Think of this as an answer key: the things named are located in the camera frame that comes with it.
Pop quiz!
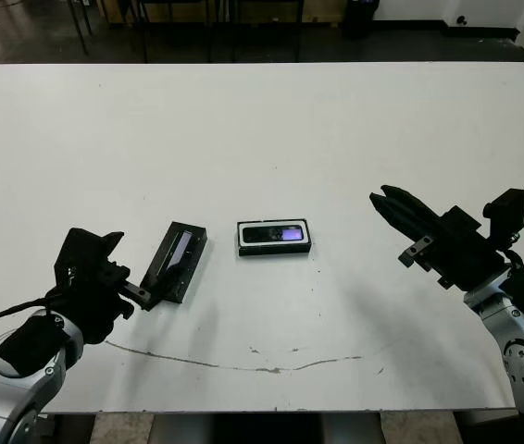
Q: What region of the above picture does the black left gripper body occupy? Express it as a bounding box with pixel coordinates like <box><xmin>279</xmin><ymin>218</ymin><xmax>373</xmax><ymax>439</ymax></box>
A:
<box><xmin>44</xmin><ymin>261</ymin><xmax>152</xmax><ymax>347</ymax></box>

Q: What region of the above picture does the glossy black box lid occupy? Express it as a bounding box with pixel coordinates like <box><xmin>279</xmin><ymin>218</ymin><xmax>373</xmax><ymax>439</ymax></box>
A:
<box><xmin>140</xmin><ymin>220</ymin><xmax>210</xmax><ymax>305</ymax></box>

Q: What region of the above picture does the wooden cabinet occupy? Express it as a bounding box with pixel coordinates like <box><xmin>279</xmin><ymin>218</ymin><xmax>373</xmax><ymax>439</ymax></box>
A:
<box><xmin>102</xmin><ymin>0</ymin><xmax>346</xmax><ymax>24</ymax></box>

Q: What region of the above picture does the black metal table leg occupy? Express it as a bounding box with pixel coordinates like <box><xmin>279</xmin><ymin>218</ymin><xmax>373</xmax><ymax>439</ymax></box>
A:
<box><xmin>68</xmin><ymin>0</ymin><xmax>91</xmax><ymax>56</ymax></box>

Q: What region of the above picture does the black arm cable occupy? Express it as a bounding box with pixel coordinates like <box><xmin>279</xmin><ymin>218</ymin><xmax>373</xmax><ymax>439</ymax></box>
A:
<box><xmin>502</xmin><ymin>247</ymin><xmax>524</xmax><ymax>281</ymax></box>
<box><xmin>0</xmin><ymin>297</ymin><xmax>57</xmax><ymax>344</ymax></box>

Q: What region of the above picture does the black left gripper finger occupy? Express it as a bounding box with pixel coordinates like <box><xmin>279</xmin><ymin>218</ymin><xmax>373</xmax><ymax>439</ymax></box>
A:
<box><xmin>140</xmin><ymin>276</ymin><xmax>169</xmax><ymax>311</ymax></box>

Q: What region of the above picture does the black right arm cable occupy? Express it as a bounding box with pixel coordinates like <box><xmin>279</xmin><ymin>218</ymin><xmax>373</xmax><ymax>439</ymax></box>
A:
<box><xmin>502</xmin><ymin>247</ymin><xmax>524</xmax><ymax>281</ymax></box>

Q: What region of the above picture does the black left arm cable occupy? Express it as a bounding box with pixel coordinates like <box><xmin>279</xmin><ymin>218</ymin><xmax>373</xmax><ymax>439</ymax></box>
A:
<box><xmin>0</xmin><ymin>297</ymin><xmax>57</xmax><ymax>344</ymax></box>

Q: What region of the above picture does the black trash bin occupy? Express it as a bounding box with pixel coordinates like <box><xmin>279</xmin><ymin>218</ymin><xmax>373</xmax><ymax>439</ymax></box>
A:
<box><xmin>342</xmin><ymin>0</ymin><xmax>381</xmax><ymax>41</ymax></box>

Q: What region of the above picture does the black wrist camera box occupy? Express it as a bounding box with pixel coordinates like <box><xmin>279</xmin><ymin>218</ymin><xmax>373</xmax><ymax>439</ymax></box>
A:
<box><xmin>53</xmin><ymin>227</ymin><xmax>125</xmax><ymax>290</ymax></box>
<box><xmin>482</xmin><ymin>188</ymin><xmax>524</xmax><ymax>244</ymax></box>

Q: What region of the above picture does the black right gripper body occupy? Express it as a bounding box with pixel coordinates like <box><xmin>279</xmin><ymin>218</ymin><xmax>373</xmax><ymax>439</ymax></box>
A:
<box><xmin>398</xmin><ymin>204</ymin><xmax>511</xmax><ymax>293</ymax></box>

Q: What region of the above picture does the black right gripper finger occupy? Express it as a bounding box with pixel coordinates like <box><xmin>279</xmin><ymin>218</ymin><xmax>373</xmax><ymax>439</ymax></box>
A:
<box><xmin>368</xmin><ymin>192</ymin><xmax>430</xmax><ymax>242</ymax></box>
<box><xmin>380</xmin><ymin>184</ymin><xmax>449</xmax><ymax>236</ymax></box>

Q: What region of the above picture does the black camera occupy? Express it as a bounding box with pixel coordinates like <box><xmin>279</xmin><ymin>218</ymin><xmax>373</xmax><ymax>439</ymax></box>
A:
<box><xmin>243</xmin><ymin>223</ymin><xmax>305</xmax><ymax>243</ymax></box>

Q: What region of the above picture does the black box base white insert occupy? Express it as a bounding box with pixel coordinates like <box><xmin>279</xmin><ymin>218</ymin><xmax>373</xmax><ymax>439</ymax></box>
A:
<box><xmin>236</xmin><ymin>216</ymin><xmax>313</xmax><ymax>257</ymax></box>

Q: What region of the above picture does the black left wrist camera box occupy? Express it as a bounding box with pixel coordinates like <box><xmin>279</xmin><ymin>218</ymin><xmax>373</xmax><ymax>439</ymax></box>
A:
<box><xmin>53</xmin><ymin>227</ymin><xmax>125</xmax><ymax>290</ymax></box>

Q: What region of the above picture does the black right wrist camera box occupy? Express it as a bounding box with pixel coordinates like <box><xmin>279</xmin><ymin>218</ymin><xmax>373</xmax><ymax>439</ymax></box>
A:
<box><xmin>482</xmin><ymin>188</ymin><xmax>524</xmax><ymax>244</ymax></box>

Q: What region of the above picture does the grey robot lower body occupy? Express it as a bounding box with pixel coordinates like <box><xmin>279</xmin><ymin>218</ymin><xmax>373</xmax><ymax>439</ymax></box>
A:
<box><xmin>148</xmin><ymin>412</ymin><xmax>383</xmax><ymax>444</ymax></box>

